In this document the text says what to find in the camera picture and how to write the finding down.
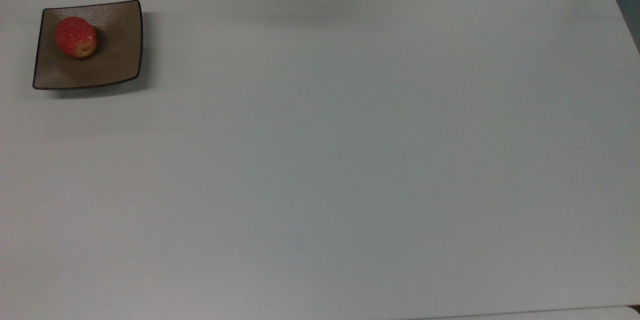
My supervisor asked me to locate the red apple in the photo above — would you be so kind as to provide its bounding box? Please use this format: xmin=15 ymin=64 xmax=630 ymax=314
xmin=55 ymin=16 xmax=99 ymax=60

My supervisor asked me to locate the square brown ceramic plate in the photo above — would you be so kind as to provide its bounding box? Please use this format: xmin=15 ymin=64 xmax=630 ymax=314
xmin=32 ymin=0 xmax=145 ymax=92

